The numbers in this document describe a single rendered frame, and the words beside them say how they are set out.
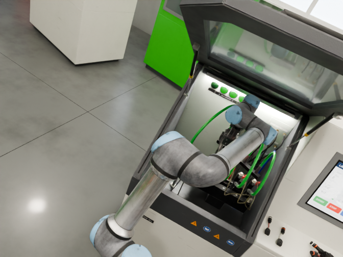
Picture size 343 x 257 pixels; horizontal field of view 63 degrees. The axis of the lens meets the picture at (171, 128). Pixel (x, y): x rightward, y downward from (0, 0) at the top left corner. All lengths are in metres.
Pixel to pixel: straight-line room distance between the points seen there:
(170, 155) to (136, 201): 0.21
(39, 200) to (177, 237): 1.27
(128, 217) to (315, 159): 0.98
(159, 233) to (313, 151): 0.95
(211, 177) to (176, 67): 3.48
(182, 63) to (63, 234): 2.85
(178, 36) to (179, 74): 0.54
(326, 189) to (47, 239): 1.85
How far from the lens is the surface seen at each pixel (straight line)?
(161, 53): 4.42
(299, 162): 1.57
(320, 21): 5.13
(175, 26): 4.23
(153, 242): 1.83
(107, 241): 1.09
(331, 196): 1.67
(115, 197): 2.60
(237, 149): 1.02
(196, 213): 1.51
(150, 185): 0.98
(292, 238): 1.70
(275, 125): 1.73
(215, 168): 0.92
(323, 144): 1.56
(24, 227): 2.40
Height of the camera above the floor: 2.06
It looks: 36 degrees down
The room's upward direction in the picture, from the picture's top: 23 degrees clockwise
